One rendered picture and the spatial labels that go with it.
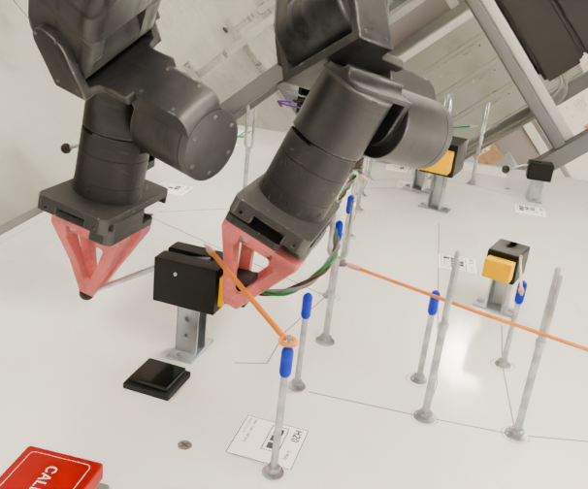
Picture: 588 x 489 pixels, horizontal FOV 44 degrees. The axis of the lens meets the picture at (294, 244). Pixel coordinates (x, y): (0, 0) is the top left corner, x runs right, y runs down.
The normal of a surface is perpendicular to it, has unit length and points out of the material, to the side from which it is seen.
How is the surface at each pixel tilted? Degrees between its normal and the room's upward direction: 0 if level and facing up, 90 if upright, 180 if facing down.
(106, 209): 39
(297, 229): 26
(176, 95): 58
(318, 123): 98
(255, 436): 49
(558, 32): 90
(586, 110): 90
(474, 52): 90
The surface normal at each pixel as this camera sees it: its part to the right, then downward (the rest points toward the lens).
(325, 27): -0.51, 0.54
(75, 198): 0.26, -0.87
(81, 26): -0.58, 0.70
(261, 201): 0.47, -0.78
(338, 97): -0.45, 0.19
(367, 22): 0.67, -0.23
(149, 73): -0.11, -0.60
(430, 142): 0.56, 0.51
